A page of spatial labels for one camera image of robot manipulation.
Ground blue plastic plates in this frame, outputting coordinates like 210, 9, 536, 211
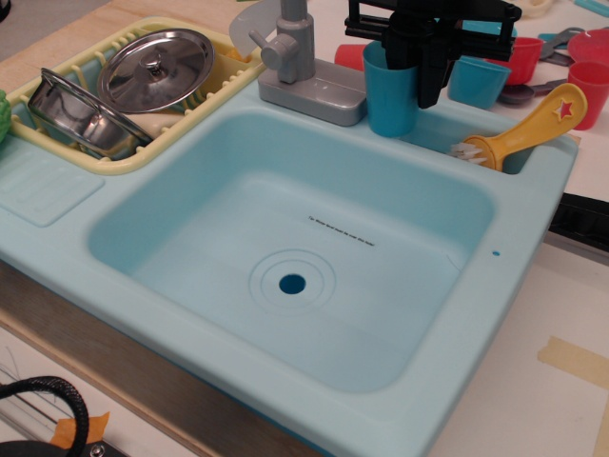
461, 20, 502, 36

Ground light blue toy sink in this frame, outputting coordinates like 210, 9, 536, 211
1, 85, 578, 456

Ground red plastic bowl cup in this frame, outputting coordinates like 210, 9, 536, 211
486, 37, 543, 86

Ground black braided cable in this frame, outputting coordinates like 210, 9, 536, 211
0, 375, 93, 457

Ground cream plastic object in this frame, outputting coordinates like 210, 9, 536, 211
519, 0, 555, 18

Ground steel pot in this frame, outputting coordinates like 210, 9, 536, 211
28, 69, 153, 161

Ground red cup behind faucet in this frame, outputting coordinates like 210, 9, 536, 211
334, 44, 366, 71

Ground orange tape piece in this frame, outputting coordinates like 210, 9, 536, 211
49, 411, 110, 449

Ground grey plastic spoon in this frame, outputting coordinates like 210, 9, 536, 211
498, 79, 567, 106

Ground red plastic cup right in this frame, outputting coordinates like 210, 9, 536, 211
567, 61, 608, 130

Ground green toy at left edge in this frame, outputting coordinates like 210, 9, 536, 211
0, 89, 11, 143

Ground steel pot lid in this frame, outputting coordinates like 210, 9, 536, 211
97, 29, 215, 114

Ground yellow dish rack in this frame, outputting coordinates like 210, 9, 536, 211
7, 16, 265, 175

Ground grey plastic plate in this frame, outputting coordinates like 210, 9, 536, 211
229, 0, 281, 57

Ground red bowl far right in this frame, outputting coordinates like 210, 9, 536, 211
567, 29, 609, 65

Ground tall blue plastic cup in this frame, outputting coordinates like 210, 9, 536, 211
363, 41, 419, 138

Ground grey plastic utensil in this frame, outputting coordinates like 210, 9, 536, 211
539, 28, 583, 67

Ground yellow dish brush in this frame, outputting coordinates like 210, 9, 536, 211
449, 83, 588, 171

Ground short blue plastic cup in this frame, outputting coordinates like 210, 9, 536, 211
447, 56, 511, 109

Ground black bar at right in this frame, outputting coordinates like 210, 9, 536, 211
549, 193, 608, 251

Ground grey toy faucet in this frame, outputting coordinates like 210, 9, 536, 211
247, 1, 367, 127

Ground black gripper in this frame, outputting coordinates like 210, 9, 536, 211
344, 0, 522, 109

